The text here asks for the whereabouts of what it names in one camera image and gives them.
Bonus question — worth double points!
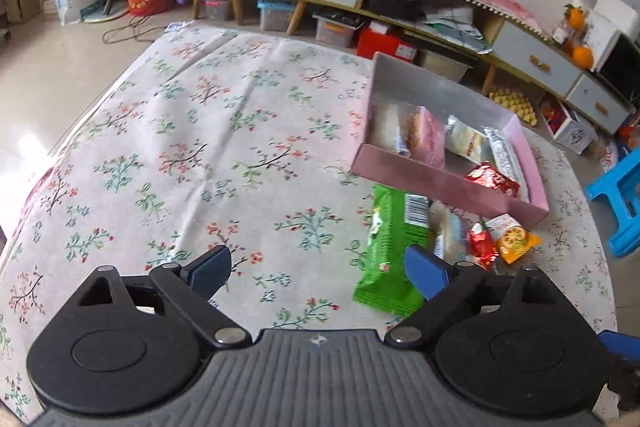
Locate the pink cardboard box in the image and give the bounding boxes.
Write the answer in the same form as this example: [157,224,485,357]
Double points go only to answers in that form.
[349,52,551,229]

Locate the red snack packet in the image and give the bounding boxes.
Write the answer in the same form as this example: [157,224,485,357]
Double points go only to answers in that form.
[465,161,522,198]

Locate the red cardboard box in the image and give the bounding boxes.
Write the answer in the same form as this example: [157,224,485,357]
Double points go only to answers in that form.
[356,27,418,62]

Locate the stack of folded papers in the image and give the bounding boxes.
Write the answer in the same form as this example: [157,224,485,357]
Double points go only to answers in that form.
[422,4,493,55]

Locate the white patterned storage box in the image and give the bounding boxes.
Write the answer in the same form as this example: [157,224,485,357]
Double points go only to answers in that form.
[537,94,598,155]

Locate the yellow egg tray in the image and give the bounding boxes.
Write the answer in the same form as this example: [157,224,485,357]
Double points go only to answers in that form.
[487,88,541,128]

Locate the black floor cable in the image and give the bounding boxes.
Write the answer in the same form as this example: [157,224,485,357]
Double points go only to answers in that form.
[102,14,168,46]

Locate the green snack packet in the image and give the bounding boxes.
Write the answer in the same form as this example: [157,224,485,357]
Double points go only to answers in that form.
[353,184,433,317]

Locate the white round stand base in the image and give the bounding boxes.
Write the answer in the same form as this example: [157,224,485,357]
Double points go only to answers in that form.
[85,0,121,24]

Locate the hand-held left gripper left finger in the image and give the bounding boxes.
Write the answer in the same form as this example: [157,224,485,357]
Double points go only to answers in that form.
[62,244,253,350]

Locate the white foam box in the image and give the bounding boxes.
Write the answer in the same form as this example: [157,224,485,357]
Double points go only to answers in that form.
[592,0,640,25]

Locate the cream packet red label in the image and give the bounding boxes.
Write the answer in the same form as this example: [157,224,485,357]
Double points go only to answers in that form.
[444,115,490,161]

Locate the floral tablecloth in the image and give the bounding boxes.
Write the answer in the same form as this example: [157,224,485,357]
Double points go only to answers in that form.
[0,21,618,425]

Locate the orange candy packet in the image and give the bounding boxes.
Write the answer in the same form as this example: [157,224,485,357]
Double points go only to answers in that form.
[486,214,543,265]

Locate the red white plastic bag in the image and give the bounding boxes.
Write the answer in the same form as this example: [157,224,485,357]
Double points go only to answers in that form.
[597,117,640,178]

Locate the black lid storage box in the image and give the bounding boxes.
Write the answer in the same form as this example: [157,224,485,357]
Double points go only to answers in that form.
[313,8,364,48]

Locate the pink snack packet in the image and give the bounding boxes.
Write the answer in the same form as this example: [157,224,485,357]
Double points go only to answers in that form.
[397,105,447,168]

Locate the orange with leaves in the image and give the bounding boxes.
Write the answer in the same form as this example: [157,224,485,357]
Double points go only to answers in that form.
[565,5,587,31]

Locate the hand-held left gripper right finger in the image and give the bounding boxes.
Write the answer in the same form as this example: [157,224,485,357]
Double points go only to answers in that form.
[385,244,578,350]

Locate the white blue bread packet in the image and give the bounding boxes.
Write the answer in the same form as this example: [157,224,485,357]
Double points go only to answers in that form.
[431,202,471,264]

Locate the clear box beige contents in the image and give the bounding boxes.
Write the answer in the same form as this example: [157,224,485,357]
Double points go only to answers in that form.
[419,49,468,82]

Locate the blue lid storage box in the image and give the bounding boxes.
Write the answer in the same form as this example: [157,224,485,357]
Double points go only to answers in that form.
[257,0,296,32]

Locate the silver long snack packet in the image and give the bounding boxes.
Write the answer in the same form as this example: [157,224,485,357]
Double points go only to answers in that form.
[482,127,532,202]

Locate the small red candy packet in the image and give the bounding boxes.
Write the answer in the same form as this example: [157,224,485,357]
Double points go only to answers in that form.
[467,221,497,272]

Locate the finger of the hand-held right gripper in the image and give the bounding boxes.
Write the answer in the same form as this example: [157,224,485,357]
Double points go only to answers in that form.
[597,329,640,360]
[607,354,640,413]

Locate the small clear storage box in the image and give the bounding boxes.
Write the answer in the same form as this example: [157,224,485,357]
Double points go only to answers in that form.
[202,0,233,22]

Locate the black white microwave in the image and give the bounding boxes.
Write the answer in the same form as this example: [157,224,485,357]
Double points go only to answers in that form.
[585,12,640,88]

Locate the blue plastic stool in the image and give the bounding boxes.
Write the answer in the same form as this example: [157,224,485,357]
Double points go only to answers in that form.
[585,159,640,258]

